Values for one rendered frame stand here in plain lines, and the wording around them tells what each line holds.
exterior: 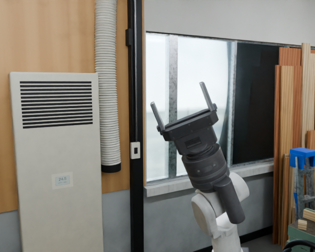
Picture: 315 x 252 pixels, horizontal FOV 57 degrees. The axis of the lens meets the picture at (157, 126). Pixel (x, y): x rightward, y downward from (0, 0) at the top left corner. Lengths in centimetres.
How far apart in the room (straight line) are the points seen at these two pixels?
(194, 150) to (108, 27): 164
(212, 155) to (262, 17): 274
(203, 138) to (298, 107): 297
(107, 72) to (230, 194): 161
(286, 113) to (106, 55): 202
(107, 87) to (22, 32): 65
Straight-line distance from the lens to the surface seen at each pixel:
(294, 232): 198
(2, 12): 220
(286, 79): 332
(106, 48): 211
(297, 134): 356
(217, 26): 286
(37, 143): 192
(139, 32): 233
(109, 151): 215
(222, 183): 61
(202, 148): 60
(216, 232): 71
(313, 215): 209
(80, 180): 203
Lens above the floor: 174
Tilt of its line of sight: 8 degrees down
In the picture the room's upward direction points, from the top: straight up
